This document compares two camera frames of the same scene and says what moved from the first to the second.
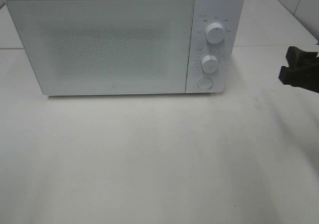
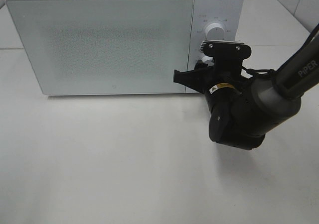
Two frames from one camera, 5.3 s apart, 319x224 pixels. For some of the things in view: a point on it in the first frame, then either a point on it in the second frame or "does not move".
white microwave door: x=108 y=45 does not move
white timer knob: x=210 y=63 does not move
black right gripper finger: x=297 y=57 to x=200 y=65
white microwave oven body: x=132 y=40 does not move
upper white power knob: x=215 y=33 does not move
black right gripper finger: x=307 y=77 to x=201 y=79
